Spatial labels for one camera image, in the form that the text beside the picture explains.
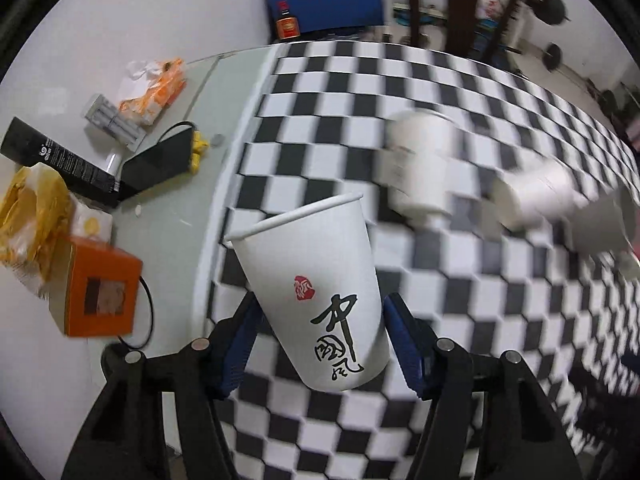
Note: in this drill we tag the white paper cup with calligraphy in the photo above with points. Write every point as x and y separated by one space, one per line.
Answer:
312 272

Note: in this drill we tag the grey battery pack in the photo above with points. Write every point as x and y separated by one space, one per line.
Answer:
104 115

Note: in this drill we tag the dark wooden chair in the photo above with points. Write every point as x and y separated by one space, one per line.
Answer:
461 25

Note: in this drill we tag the brown sauce bottle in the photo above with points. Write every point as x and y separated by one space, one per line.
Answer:
287 23

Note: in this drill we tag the orange white tissue pack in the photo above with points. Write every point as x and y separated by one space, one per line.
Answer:
148 87

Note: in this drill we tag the black white checkered tablecloth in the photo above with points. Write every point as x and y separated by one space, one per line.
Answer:
313 132

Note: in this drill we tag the orange box with window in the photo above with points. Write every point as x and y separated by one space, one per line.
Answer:
93 288

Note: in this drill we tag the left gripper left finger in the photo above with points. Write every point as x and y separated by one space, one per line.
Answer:
124 437

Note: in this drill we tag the long black box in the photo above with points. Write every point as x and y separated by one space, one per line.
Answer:
27 146

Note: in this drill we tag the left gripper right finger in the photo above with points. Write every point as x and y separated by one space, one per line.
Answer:
493 401

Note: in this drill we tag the yellow plastic snack bag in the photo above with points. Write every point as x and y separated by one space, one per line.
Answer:
35 212

